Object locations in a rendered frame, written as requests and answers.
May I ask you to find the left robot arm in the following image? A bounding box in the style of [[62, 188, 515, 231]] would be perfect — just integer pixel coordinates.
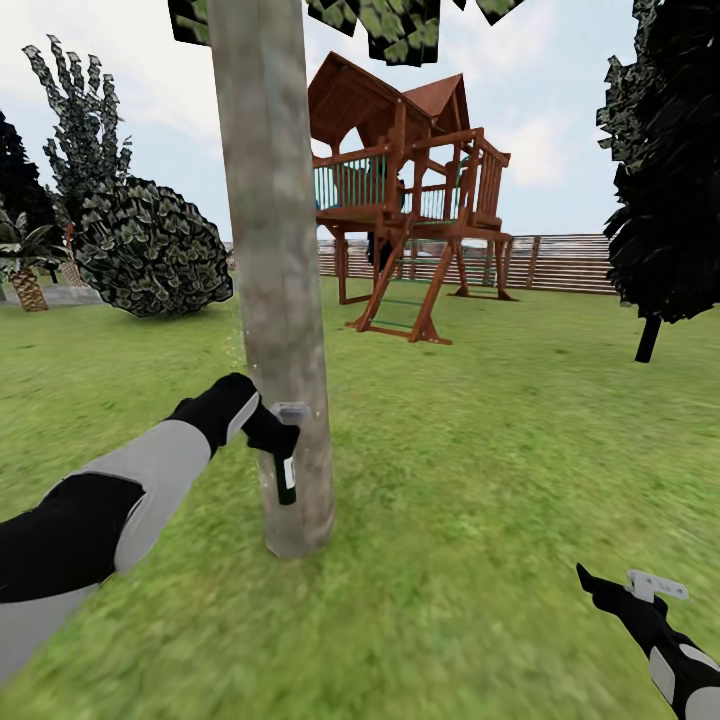
[[0, 374, 311, 688]]

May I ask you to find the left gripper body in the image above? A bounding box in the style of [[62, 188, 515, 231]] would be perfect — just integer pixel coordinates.
[[248, 412, 299, 453]]

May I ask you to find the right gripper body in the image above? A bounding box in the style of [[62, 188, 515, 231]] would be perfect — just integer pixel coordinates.
[[592, 578, 668, 632]]

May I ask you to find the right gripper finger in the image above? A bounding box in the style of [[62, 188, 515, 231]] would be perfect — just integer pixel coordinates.
[[576, 563, 598, 593]]

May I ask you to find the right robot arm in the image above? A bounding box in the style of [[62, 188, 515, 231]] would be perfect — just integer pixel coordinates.
[[576, 563, 720, 720]]

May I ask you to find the pesticide atomizer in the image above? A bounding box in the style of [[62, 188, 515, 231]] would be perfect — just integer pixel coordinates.
[[273, 451, 295, 506]]

